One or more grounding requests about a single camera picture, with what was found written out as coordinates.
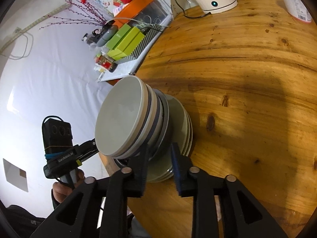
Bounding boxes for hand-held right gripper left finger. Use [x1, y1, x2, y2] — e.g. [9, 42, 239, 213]
[30, 144, 149, 238]

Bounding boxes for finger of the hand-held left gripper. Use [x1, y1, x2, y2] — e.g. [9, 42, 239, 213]
[74, 137, 99, 164]

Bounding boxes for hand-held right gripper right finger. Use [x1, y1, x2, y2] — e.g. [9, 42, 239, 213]
[171, 142, 289, 238]

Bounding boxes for white bowl with blue stripe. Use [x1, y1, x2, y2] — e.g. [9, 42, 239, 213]
[95, 76, 152, 158]
[116, 85, 164, 160]

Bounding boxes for stainless steel bowl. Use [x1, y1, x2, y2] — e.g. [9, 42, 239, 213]
[116, 89, 172, 176]

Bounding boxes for person's left forearm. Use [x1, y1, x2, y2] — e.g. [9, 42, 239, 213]
[6, 188, 60, 238]

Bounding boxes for person's left hand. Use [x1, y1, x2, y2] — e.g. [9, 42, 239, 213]
[53, 171, 86, 204]

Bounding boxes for white paper sheet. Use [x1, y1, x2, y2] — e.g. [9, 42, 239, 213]
[2, 158, 29, 192]

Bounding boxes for white side cabinet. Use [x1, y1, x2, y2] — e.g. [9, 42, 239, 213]
[96, 15, 174, 83]

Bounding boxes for small clear bottle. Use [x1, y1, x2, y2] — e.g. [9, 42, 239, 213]
[82, 32, 96, 45]

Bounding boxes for grey oval gadget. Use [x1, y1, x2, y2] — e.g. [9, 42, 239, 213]
[95, 25, 119, 47]

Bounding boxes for light green box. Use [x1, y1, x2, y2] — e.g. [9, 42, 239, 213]
[108, 27, 146, 61]

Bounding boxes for dark green box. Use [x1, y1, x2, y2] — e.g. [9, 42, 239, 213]
[105, 25, 132, 50]

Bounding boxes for chevron patterned tray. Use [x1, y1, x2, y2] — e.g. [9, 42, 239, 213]
[115, 23, 162, 65]

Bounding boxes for purple dried branches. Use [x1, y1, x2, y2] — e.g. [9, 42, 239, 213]
[38, 0, 109, 30]

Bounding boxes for clear storage box orange lid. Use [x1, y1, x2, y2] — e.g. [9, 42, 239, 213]
[113, 0, 171, 30]

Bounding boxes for white plastic tub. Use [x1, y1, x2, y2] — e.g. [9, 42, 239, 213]
[282, 0, 313, 24]

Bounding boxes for black kettle power cable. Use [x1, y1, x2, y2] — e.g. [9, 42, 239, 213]
[171, 0, 213, 19]

